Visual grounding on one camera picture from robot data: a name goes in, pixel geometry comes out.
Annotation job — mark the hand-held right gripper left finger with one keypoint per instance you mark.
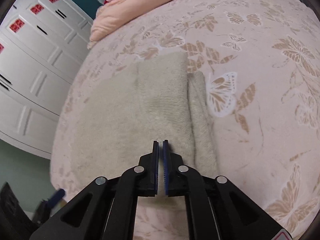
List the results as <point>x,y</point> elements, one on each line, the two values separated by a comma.
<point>156,160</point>

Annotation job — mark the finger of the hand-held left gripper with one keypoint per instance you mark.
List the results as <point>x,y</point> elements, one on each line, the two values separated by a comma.
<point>56,197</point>

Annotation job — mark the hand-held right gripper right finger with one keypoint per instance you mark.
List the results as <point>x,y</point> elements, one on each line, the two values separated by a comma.
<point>165,160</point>

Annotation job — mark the beige knit sweater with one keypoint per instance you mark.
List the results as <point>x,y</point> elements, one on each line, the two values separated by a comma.
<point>150,105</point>

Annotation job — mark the butterfly print bed sheet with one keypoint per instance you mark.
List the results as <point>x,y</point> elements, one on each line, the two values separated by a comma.
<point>250,105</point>

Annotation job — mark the white wardrobe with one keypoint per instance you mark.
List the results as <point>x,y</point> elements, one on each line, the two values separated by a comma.
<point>37,80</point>

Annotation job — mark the pink duvet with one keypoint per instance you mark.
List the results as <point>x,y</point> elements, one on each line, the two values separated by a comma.
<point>120,12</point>

